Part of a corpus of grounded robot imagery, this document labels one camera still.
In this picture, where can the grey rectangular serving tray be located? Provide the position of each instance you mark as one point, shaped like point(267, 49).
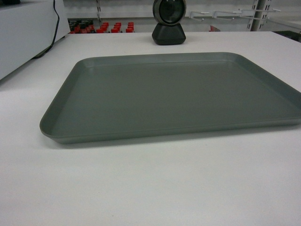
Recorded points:
point(124, 97)

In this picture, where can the white checkout machine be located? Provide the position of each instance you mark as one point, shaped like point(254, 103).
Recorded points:
point(27, 29)

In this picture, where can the black barcode scanner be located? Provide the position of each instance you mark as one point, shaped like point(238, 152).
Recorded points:
point(168, 14)

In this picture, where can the white peg hook rack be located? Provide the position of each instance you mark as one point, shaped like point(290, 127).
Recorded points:
point(231, 15)

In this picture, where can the red cap bottles row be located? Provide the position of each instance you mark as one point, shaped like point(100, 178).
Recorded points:
point(79, 26)

